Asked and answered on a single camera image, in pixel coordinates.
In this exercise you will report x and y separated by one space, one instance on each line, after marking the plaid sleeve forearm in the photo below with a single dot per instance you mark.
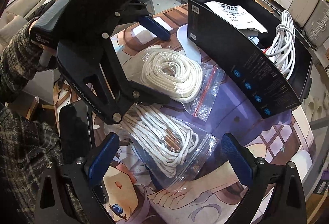
27 146

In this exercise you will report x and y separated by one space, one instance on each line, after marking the grey sofa with coat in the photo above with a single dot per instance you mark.
14 17

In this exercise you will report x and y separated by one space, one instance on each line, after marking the person's left hand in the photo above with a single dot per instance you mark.
48 56

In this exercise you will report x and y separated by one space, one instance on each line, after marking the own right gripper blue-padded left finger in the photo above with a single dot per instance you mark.
54 204

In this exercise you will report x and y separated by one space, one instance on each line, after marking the beige suitcase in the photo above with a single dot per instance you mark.
301 10

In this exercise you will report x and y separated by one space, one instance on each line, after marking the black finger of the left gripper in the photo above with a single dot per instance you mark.
146 95

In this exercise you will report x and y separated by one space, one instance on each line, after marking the white medicine sachet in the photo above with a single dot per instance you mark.
236 15

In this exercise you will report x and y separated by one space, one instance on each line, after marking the anime printed desk mat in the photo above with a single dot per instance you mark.
133 195

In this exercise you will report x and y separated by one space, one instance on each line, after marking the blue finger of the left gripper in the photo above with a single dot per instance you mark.
151 25

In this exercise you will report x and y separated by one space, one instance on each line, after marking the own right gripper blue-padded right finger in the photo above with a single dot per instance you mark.
287 203

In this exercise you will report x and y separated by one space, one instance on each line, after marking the silver suitcase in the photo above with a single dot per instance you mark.
316 28

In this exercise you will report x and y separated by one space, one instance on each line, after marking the black cardboard box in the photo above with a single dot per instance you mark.
245 62

